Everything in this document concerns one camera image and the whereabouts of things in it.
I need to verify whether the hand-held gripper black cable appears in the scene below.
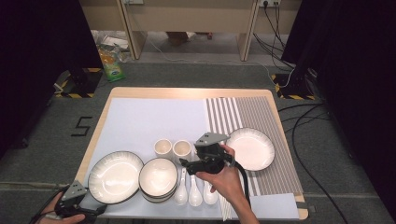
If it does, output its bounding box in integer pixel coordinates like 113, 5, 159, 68
230, 160, 251, 208
29, 186, 71, 224

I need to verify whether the person's right hand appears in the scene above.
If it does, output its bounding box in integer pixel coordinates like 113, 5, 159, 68
195, 143, 249, 205

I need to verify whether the light blue paper sheet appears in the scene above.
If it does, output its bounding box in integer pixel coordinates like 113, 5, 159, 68
76, 97, 301, 221

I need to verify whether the right hand-held gripper black cable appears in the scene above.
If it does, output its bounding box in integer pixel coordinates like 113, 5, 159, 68
230, 160, 251, 208

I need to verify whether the white ceramic spoon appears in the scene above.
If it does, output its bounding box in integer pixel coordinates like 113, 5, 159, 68
203, 181, 219, 206
188, 174, 204, 207
173, 167, 189, 206

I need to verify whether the white floor cable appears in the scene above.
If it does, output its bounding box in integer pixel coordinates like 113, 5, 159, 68
141, 31, 295, 88

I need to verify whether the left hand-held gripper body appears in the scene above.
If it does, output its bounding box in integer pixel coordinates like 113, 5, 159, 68
55, 180, 94, 223

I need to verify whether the beige wooden desk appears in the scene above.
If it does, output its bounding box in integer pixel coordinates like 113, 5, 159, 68
78, 0, 304, 63

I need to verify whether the clear plastic bags pile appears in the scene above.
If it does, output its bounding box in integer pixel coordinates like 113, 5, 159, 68
90, 29, 130, 52

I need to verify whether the grey tape piece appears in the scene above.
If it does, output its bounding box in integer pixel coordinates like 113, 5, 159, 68
295, 201, 316, 214

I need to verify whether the black stand base striped tape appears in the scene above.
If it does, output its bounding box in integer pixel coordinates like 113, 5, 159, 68
270, 69, 318, 101
53, 67, 104, 99

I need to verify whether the black power cable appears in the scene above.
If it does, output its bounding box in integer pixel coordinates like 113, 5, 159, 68
262, 0, 297, 70
252, 32, 295, 70

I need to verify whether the white plate black rim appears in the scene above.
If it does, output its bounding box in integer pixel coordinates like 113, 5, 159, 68
88, 150, 145, 205
225, 127, 276, 172

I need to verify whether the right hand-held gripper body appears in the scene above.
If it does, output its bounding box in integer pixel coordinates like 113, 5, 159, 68
193, 132, 236, 175

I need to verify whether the grey white striped placemat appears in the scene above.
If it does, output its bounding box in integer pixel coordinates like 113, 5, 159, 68
204, 96, 304, 198

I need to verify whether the green orange snack bag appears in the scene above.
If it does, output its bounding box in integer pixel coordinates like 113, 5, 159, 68
97, 43, 127, 83

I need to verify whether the black curtain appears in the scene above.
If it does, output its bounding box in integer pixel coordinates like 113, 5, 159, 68
0, 0, 105, 160
280, 0, 396, 218

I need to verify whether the person's left hand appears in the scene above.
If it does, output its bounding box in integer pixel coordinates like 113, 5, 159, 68
36, 192, 86, 224

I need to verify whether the left hand-held gripper black cable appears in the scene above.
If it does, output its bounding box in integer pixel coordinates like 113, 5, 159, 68
29, 186, 71, 224

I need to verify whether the bundle of white chopsticks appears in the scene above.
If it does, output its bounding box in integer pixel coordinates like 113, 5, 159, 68
218, 190, 233, 222

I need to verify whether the black floor cable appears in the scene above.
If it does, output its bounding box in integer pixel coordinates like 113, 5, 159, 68
281, 112, 331, 133
291, 103, 349, 224

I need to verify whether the brown cardboard box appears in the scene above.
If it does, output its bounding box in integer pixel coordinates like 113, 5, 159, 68
165, 31, 196, 47

